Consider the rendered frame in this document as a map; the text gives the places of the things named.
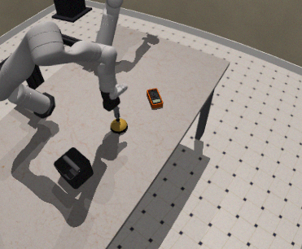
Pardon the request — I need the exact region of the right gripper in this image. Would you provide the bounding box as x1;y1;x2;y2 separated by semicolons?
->
98;78;128;119

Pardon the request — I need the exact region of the orange handheld multimeter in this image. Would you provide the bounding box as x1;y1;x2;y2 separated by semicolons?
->
147;88;163;109

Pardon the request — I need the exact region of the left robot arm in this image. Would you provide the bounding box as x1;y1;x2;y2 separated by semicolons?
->
95;0;123;46

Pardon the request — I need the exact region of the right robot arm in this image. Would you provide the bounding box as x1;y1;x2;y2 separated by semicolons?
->
0;20;117;114

